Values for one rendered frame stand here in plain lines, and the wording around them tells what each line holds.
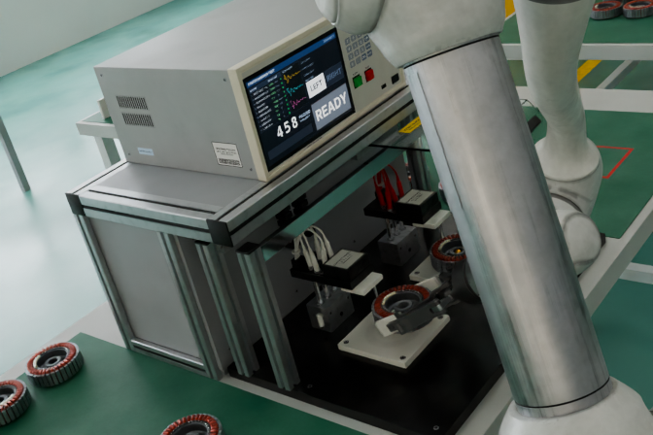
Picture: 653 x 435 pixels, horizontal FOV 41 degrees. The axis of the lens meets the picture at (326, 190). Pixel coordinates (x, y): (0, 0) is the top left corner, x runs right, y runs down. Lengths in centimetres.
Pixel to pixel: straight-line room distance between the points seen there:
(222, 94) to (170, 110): 15
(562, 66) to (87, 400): 112
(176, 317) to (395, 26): 96
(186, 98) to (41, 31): 709
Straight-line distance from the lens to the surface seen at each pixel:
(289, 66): 150
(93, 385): 180
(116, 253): 171
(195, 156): 159
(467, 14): 84
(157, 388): 171
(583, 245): 126
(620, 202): 198
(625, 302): 297
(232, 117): 146
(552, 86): 108
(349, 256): 158
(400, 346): 156
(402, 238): 180
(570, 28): 101
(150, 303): 172
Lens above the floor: 169
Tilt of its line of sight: 25 degrees down
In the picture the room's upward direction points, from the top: 14 degrees counter-clockwise
